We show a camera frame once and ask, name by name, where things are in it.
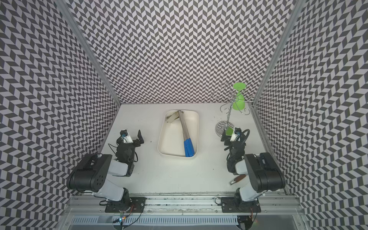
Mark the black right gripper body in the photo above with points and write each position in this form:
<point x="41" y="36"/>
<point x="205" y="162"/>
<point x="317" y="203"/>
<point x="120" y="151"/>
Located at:
<point x="231" y="146"/>

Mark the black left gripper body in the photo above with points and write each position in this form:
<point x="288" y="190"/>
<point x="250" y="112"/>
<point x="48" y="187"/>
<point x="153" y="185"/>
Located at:
<point x="132" y="146"/>

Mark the cream plastic storage box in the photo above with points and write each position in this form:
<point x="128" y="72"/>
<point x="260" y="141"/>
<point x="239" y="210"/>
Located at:
<point x="171" y="141"/>

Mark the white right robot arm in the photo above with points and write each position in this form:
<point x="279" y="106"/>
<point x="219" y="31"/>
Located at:
<point x="263" y="172"/>

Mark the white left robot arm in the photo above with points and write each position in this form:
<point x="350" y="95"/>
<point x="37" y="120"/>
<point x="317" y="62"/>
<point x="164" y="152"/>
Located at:
<point x="90" y="175"/>

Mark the chrome stand with green cups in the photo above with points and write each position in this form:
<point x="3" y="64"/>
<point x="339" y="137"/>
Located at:
<point x="224" y="129"/>

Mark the grey metal corner profile left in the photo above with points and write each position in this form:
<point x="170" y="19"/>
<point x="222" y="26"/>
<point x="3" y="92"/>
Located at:
<point x="96" y="102"/>

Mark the grey metal corner profile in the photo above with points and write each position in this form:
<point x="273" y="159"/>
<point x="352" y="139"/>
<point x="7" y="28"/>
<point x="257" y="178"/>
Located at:
<point x="96" y="102"/>
<point x="299" y="5"/>

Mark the grey metal corner profile right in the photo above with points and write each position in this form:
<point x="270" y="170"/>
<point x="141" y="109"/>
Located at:
<point x="299" y="5"/>

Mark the brown handle scraper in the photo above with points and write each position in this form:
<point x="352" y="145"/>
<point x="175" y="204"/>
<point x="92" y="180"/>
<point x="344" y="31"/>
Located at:
<point x="237" y="179"/>

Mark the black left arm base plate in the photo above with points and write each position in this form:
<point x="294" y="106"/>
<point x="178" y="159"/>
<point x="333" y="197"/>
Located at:
<point x="133" y="205"/>

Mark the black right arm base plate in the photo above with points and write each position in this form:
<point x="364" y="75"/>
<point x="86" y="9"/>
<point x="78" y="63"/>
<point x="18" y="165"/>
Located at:
<point x="234" y="205"/>

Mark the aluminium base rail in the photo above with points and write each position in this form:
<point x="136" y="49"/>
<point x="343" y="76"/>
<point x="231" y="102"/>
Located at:
<point x="278" y="211"/>

